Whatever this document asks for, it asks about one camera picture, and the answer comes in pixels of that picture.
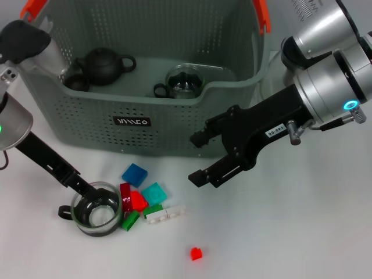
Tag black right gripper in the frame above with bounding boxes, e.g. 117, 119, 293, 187
188, 85, 314, 189

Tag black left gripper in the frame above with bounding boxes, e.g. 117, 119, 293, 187
16, 131, 101, 202

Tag glass teacup black base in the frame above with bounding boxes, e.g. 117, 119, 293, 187
58, 181, 123, 238
153, 63, 206, 100

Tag grey perforated storage bin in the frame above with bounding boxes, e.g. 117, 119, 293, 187
17, 0, 273, 159

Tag dark clay teacup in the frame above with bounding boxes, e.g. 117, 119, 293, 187
63, 73, 91, 92

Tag dark red toy brick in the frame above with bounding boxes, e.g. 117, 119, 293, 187
120, 183, 132, 212

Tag blue square toy tile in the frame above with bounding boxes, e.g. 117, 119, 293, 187
121, 163, 148, 188

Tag bright red slope brick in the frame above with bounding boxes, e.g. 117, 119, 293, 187
130, 190, 148, 212

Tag green toy brick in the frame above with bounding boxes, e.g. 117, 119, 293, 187
120, 210, 140, 233
143, 204, 163, 219

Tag white toy brick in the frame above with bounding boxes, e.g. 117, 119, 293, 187
164, 204, 187, 218
146, 211, 169, 225

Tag teal square toy tile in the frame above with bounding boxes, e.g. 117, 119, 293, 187
141, 182, 169, 207

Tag small red toy brick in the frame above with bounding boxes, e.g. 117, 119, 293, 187
190, 246, 204, 262

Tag dark clay teapot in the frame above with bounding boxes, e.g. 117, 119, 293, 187
74, 47, 137, 87

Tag right gripper cable metal plugs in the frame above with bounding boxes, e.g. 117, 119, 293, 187
287, 108, 367, 146

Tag glass carafe black handle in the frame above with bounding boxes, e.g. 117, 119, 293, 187
259, 36, 332, 101

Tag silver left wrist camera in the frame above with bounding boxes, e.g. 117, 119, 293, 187
0, 20, 70, 85

